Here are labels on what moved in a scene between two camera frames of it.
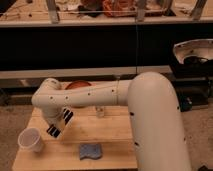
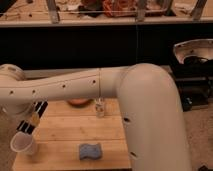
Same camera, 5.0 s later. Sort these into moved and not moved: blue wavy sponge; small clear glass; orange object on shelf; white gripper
Moved: white gripper
Not moved: small clear glass; orange object on shelf; blue wavy sponge
